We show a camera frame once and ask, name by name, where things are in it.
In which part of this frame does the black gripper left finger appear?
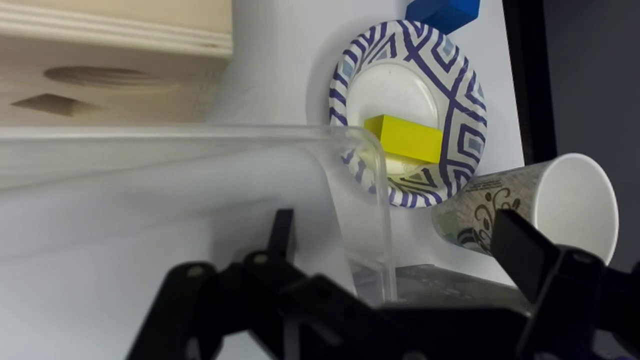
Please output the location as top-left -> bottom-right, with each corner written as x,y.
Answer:
124,206 -> 403,360

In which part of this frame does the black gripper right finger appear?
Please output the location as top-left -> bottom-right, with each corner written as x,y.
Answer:
490,208 -> 640,360

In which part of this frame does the clear plastic container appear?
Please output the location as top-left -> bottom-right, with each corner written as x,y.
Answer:
0,122 -> 403,303

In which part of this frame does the patterned paper cup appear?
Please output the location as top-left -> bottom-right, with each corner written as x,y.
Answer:
431,152 -> 622,267

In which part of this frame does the blue patterned paper plate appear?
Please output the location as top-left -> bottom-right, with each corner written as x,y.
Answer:
326,17 -> 490,210

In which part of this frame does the yellow wooden block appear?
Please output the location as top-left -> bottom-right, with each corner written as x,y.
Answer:
362,112 -> 446,167

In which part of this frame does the wooden shape sorter box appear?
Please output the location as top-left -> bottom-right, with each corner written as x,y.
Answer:
0,0 -> 236,129

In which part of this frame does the blue wooden block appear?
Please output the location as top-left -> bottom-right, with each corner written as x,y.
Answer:
404,0 -> 483,36

